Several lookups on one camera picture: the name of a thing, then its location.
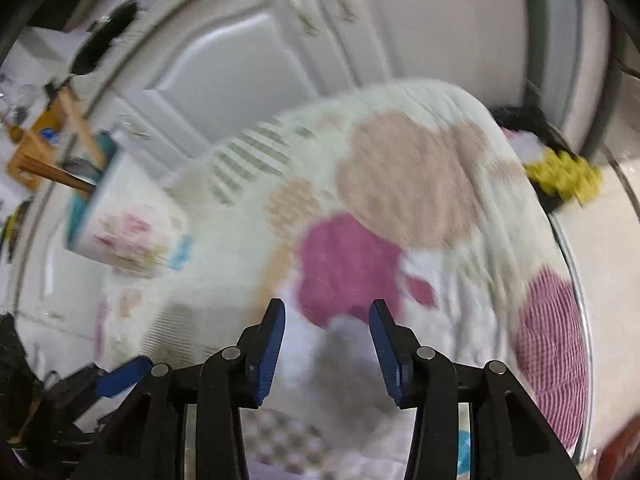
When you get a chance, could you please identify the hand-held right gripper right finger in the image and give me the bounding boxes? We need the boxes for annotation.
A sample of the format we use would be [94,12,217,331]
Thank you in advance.
[369,300,581,480]

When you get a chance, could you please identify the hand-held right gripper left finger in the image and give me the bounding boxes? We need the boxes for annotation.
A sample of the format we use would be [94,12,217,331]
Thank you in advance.
[70,299,286,480]

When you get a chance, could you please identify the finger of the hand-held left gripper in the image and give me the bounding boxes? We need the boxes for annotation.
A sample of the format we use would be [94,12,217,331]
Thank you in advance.
[92,355,154,399]

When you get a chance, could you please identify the floral cup with teal inside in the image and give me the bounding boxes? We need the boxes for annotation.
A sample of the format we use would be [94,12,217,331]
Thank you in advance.
[62,130,194,279]

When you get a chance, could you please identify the metal spoon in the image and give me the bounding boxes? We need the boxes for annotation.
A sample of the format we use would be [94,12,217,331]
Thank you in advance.
[60,157,101,181]

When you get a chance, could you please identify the light wooden chopstick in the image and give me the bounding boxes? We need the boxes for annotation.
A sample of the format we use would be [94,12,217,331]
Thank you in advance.
[55,85,110,167]

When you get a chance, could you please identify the floral printed cloth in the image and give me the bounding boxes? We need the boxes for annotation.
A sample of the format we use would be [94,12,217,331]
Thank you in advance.
[92,77,592,480]

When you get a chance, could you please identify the large wooden cutting board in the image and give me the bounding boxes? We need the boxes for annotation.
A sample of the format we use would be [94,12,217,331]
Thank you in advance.
[5,109,67,192]

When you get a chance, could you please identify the red-brown object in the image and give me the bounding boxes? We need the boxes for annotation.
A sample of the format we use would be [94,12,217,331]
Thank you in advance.
[594,424,640,480]

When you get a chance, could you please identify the yellow and black crocheted cloth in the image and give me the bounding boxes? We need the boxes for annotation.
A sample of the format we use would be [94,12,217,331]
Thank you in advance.
[492,104,604,212]

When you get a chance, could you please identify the black wok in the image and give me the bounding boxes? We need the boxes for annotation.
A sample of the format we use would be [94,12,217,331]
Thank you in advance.
[69,0,142,77]

